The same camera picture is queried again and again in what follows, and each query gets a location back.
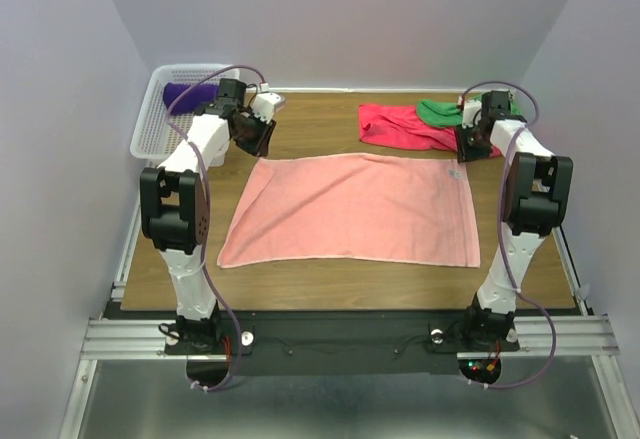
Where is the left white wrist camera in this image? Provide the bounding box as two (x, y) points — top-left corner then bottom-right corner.
(249, 92), (286, 124)

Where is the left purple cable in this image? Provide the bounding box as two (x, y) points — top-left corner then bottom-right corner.
(164, 63), (271, 394)

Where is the purple cable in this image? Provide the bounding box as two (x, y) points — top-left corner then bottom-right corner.
(164, 63), (271, 394)
(459, 80), (558, 391)

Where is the pink towel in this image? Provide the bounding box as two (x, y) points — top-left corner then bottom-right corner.
(217, 153), (481, 268)

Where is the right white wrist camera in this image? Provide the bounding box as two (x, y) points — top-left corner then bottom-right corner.
(461, 99), (482, 129)

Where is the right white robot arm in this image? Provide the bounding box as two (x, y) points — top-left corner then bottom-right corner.
(455, 90), (574, 349)

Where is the white perforated plastic basket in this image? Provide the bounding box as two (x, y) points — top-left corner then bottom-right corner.
(129, 63), (241, 168)

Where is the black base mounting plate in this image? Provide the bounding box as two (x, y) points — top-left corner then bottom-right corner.
(158, 310), (519, 380)

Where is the rolled purple towel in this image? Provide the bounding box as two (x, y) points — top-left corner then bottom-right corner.
(162, 83), (218, 115)

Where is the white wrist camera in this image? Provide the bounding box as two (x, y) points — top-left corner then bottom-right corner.
(249, 92), (286, 124)
(461, 99), (482, 129)

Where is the aluminium frame rail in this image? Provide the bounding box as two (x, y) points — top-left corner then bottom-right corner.
(80, 316), (620, 360)

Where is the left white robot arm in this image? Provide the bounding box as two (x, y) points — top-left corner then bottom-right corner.
(139, 78), (284, 354)

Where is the green towel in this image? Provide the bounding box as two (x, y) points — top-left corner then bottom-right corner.
(415, 91), (523, 128)

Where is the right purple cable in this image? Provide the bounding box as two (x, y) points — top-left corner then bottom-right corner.
(459, 80), (558, 391)

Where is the red towel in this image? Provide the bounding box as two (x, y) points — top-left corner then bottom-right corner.
(357, 102), (503, 160)

